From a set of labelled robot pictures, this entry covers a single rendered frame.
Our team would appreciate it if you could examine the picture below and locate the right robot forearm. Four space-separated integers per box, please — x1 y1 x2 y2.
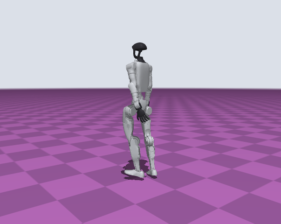
144 88 152 105

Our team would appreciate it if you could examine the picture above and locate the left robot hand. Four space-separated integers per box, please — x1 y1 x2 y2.
136 103 149 123

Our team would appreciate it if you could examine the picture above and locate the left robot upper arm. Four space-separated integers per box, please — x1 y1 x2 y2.
126 63 137 87

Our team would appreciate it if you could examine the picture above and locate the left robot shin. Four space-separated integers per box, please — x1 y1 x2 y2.
128 138 140 172

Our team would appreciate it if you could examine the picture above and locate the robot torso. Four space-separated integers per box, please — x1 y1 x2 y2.
130 59 150 112

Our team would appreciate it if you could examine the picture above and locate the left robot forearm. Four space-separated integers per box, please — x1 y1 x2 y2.
128 83 140 108

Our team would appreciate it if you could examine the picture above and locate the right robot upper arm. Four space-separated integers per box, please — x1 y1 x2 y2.
148 65 152 89

